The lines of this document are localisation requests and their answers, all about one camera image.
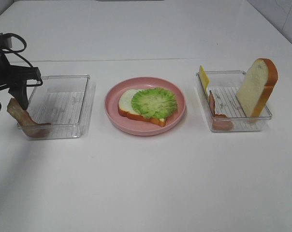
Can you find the left clear plastic tray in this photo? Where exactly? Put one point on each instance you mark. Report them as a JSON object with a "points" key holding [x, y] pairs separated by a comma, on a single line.
{"points": [[61, 107]]}

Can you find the pink round plate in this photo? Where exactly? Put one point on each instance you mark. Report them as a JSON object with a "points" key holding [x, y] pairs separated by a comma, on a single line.
{"points": [[139, 127]]}

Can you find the green lettuce leaf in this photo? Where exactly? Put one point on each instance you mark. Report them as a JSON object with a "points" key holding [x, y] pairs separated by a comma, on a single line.
{"points": [[156, 103]]}

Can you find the right clear plastic tray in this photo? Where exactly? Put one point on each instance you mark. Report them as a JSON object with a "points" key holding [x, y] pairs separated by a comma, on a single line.
{"points": [[224, 86]]}

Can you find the bread slice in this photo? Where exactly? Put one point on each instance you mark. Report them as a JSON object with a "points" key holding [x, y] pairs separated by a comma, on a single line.
{"points": [[125, 109], [257, 86]]}

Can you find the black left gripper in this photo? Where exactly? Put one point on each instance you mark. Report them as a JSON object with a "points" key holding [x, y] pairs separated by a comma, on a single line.
{"points": [[16, 78]]}

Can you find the pink bacon strip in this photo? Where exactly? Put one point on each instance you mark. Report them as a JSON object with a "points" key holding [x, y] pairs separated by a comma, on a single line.
{"points": [[220, 121]]}

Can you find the brown bacon strip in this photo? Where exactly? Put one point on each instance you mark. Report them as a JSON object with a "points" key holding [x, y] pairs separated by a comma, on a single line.
{"points": [[25, 121]]}

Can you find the clear plastic tray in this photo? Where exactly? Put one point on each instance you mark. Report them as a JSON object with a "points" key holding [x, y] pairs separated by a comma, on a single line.
{"points": [[61, 107], [224, 86]]}

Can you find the yellow cheese slice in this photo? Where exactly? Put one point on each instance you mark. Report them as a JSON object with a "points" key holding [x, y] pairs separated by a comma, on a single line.
{"points": [[204, 79]]}

